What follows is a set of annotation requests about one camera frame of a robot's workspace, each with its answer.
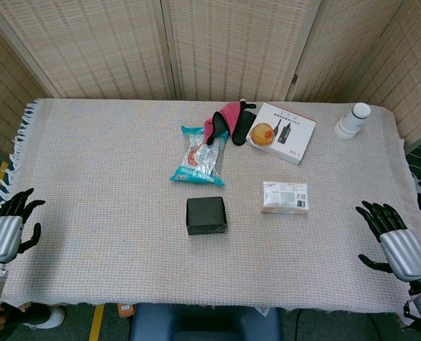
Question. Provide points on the blue padded chair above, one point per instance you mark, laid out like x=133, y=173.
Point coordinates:
x=203, y=323

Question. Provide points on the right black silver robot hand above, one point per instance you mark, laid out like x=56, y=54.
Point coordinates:
x=405, y=250

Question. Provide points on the black fabric pouch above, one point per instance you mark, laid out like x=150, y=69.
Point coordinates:
x=242, y=129

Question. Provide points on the beige woven tablecloth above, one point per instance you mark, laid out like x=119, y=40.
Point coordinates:
x=107, y=199

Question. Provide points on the small orange box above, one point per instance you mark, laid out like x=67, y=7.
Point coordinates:
x=125, y=310

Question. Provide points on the white peach tissue pack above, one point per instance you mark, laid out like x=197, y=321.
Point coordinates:
x=284, y=198

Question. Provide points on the brass screen hinge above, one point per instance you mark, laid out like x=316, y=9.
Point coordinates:
x=294, y=79

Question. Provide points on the stack of white paper cups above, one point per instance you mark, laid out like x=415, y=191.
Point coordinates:
x=352, y=120

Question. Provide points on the woven folding screen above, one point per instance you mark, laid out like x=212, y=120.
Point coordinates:
x=231, y=46

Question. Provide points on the teal snack bag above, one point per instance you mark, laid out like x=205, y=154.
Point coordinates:
x=197, y=160

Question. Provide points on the pink black cloth mitt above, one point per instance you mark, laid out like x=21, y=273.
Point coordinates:
x=228, y=113

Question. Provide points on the black cardboard box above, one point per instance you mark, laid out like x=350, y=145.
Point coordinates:
x=206, y=215

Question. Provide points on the white flat product box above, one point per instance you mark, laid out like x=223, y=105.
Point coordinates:
x=295, y=136

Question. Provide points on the orange jelly cup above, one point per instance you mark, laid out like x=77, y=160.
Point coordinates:
x=262, y=134

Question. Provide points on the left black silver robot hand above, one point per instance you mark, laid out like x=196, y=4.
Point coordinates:
x=2, y=236

